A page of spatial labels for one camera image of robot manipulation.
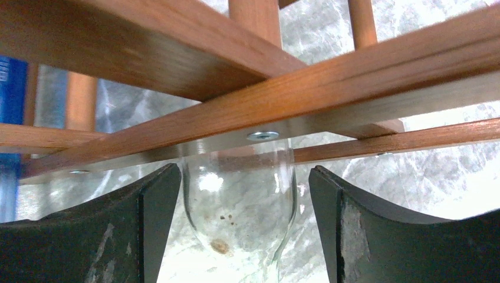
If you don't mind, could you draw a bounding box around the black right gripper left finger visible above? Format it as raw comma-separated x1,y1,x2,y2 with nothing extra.
1,163,182,282

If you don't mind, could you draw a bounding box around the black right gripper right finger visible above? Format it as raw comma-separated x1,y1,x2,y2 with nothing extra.
308,166,499,282

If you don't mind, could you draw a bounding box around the clear glass bottle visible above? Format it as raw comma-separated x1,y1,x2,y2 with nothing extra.
180,139,298,282

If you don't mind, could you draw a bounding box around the brown wooden wine rack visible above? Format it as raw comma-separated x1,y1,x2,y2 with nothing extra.
1,1,499,183

